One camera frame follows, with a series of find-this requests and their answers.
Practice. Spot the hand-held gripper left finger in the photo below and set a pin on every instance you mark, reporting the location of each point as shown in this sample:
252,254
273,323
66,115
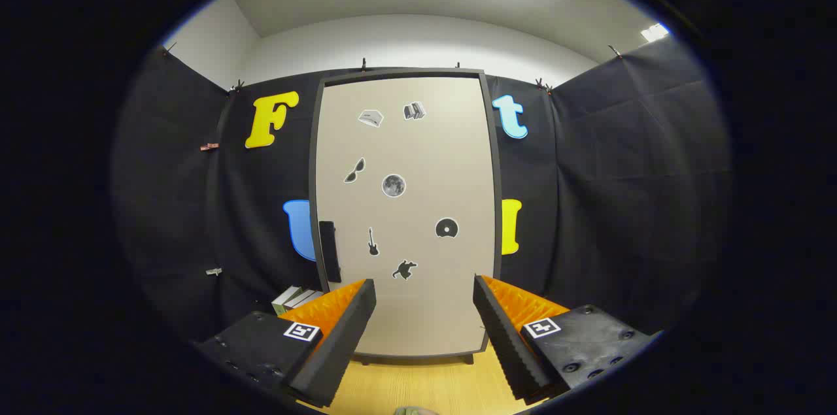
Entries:
340,349

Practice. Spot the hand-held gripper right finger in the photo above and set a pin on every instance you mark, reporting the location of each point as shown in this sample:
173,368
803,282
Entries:
507,349

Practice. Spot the green book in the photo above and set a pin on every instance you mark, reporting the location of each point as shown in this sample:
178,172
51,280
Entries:
284,302

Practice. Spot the red clip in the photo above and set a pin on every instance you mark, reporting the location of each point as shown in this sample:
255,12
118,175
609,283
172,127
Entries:
209,146

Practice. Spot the grey cabinet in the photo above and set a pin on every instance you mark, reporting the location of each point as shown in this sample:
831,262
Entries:
405,72

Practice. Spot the small ceiling light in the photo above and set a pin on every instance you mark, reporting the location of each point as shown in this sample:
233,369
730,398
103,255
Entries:
654,32

